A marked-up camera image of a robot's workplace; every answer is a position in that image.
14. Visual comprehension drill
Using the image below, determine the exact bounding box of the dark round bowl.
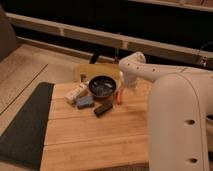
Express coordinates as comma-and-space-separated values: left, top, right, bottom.
88, 76, 117, 98

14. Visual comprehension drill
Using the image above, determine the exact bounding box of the wooden table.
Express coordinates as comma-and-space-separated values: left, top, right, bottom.
40, 80, 151, 171

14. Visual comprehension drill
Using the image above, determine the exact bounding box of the white sponge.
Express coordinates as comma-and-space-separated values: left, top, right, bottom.
65, 83, 88, 104

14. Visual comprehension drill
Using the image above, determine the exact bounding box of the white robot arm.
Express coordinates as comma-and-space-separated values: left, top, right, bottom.
119, 52, 213, 171

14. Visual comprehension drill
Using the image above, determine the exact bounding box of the orange pepper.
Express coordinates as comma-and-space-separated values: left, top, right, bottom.
116, 90, 122, 105

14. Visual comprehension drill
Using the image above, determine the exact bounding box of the beige wall rail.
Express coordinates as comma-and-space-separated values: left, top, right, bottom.
6, 13, 213, 68

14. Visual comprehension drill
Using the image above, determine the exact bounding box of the black rectangular block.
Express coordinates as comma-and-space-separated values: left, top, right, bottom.
94, 102, 113, 117

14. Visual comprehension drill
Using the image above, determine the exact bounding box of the dark floor mat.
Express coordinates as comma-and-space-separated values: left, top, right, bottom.
0, 82, 54, 169

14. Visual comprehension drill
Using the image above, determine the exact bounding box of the blue sponge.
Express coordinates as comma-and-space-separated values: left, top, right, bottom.
76, 96, 94, 109

